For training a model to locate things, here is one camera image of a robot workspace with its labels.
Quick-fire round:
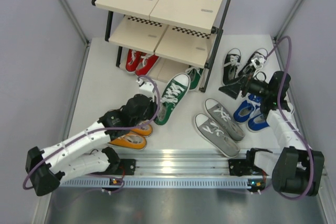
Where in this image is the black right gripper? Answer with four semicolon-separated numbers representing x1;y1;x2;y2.
219;68;272;100

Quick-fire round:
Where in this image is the grey sneaker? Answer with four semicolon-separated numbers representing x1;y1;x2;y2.
204;99;245;142
194;113;240;158

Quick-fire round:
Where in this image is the green sneaker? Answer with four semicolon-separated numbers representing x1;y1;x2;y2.
185;66;203;90
154;73;191;126

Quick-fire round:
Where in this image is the red sneaker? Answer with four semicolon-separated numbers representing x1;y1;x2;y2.
135;54;159;76
125;49;142;74

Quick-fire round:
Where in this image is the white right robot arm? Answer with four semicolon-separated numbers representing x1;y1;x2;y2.
219;71;324;200

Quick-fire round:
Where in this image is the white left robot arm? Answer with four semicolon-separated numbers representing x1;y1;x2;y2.
23;94;158;197

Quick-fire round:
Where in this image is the beige three-tier shoe shelf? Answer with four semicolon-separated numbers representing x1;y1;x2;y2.
91;0;231;92

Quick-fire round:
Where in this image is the orange sneaker upper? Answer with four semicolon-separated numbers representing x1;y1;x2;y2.
132;124;153;137

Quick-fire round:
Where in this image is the orange sneaker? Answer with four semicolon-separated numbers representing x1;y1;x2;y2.
132;124;153;137
108;132;147;150

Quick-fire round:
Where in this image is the blue sneaker left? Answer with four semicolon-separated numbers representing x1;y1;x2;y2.
233;94;262;124

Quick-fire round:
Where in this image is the blue sneaker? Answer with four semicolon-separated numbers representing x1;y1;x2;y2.
247;107;269;132
233;94;262;124

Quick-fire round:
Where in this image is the black sneaker left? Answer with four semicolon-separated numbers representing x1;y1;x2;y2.
222;48;242;85

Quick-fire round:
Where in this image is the black sneaker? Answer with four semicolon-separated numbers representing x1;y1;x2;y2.
222;48;242;85
238;48;268;77

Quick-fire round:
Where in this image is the orange sneaker lower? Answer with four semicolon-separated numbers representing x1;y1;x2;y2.
108;132;147;150

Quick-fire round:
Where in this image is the blue sneaker right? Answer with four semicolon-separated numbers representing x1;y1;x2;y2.
247;107;269;132

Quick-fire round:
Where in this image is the black sneaker right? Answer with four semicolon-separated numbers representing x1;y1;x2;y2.
238;48;268;77

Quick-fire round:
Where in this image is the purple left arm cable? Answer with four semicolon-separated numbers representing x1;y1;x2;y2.
22;75;161;192

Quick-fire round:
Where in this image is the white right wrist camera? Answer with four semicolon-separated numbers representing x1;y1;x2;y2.
251;56;266;70

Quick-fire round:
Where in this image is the aluminium mounting rail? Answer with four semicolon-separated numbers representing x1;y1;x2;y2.
43;147;328;190

